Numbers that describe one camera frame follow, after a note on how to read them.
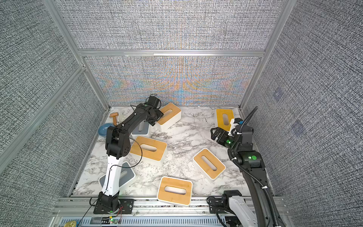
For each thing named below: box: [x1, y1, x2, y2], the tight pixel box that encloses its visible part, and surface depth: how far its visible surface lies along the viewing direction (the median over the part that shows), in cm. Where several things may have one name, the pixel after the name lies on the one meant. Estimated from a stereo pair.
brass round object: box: [63, 220, 77, 227], surface depth 66 cm
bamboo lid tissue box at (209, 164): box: [192, 147, 227, 183], surface depth 86 cm
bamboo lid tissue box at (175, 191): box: [156, 175, 193, 207], surface depth 76 cm
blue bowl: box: [97, 122, 114, 136], surface depth 105 cm
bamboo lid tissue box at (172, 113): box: [155, 102, 182, 131], surface depth 105 cm
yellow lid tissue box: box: [216, 108, 235, 131], surface depth 103 cm
